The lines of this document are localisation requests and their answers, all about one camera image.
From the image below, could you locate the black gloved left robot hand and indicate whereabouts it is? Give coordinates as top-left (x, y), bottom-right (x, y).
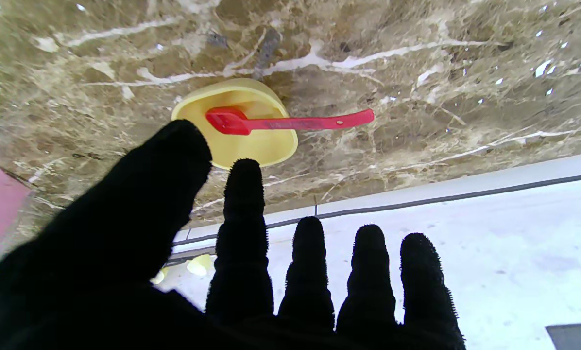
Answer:
top-left (0, 119), bottom-right (467, 350)

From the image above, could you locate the red plastic measuring spoon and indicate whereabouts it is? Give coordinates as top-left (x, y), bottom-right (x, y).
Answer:
top-left (205, 106), bottom-right (376, 136)

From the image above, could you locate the yellow plastic bowl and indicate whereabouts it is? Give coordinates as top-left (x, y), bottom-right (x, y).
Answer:
top-left (171, 78), bottom-right (299, 171)

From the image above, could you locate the white base cabinet row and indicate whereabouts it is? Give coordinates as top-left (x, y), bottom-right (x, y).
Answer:
top-left (171, 151), bottom-right (581, 258)

